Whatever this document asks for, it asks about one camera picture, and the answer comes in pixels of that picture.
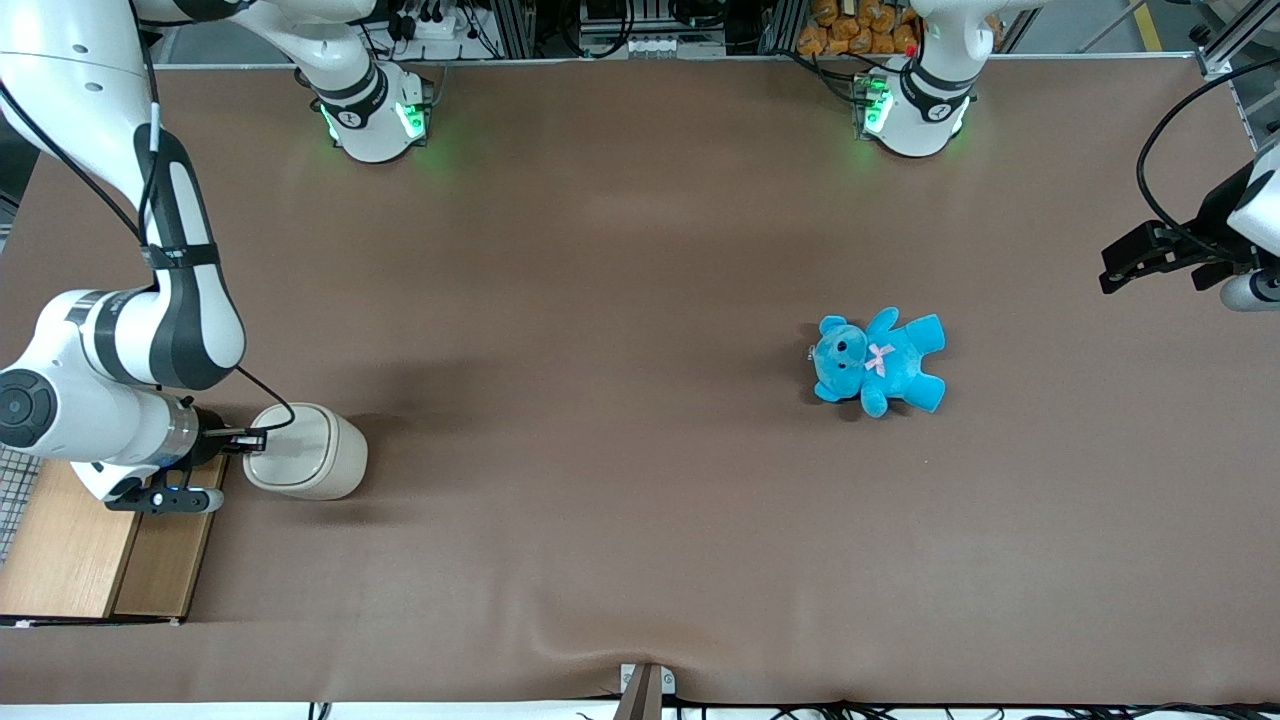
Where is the brown table mat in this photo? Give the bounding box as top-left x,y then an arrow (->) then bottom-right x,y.
0,62 -> 1280,707

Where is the white lidded trash can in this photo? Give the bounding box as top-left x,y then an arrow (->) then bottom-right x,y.
243,403 -> 369,502

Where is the blue teddy bear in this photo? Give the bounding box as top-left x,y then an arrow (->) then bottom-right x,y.
811,306 -> 948,420

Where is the wooden stepped shelf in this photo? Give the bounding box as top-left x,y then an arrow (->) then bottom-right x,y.
0,455 -> 229,627

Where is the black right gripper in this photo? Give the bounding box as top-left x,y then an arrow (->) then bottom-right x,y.
189,406 -> 268,468

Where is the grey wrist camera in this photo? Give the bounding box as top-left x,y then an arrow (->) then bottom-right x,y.
1219,268 -> 1280,314
104,468 -> 227,517

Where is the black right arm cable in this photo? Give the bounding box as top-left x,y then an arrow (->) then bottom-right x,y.
0,0 -> 298,438

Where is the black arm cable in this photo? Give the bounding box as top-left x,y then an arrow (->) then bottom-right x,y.
1137,58 -> 1280,256
0,0 -> 298,438

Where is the orange snack bag pile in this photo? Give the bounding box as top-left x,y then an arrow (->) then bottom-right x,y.
797,0 -> 923,58

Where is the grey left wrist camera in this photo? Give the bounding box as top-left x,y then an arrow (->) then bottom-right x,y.
1219,268 -> 1280,314

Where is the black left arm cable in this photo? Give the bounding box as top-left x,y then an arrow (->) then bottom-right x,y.
1137,58 -> 1280,256

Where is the white power strip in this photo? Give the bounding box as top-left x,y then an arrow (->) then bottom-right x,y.
392,8 -> 483,43

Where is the grey metal table bracket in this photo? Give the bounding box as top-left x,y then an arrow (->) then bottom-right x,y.
615,662 -> 678,720

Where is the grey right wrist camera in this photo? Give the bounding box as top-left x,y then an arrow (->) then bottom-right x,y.
104,468 -> 227,517

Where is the aluminium frame post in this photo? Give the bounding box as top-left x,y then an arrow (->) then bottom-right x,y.
1188,0 -> 1280,81

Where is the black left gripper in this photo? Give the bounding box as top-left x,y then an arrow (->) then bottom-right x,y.
1100,160 -> 1259,295

